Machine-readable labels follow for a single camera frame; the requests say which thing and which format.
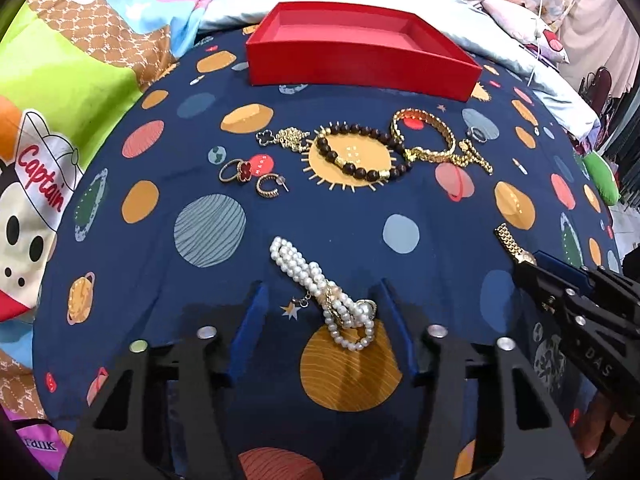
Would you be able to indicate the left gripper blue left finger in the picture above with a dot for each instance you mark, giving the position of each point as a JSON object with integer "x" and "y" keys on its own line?
{"x": 247, "y": 335}

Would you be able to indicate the gold ring red clover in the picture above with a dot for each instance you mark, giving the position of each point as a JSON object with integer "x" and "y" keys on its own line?
{"x": 236, "y": 170}

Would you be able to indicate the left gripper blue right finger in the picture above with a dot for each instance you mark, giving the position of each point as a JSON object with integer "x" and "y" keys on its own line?
{"x": 390, "y": 313}

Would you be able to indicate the person's right hand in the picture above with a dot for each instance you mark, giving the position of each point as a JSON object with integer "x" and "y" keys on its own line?
{"x": 600, "y": 415}

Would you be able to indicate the navy planet print bedsheet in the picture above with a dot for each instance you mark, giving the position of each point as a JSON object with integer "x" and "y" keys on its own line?
{"x": 172, "y": 248}

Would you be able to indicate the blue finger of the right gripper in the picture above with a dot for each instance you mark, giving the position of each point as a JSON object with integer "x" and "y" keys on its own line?
{"x": 574, "y": 275}

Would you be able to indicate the green plush cushion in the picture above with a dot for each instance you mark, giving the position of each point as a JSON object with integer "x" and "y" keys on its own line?
{"x": 603, "y": 177}

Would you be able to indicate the red shallow cardboard box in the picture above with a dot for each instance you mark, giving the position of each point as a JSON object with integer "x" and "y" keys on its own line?
{"x": 313, "y": 42}

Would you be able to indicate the colourful cartoon monkey quilt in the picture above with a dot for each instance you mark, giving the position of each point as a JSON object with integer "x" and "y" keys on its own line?
{"x": 70, "y": 71}

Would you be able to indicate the gold hoop earring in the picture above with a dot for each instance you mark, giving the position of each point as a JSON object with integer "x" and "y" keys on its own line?
{"x": 270, "y": 185}

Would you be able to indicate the pink white cartoon pillow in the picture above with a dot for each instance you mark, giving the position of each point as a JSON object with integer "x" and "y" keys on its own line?
{"x": 527, "y": 28}

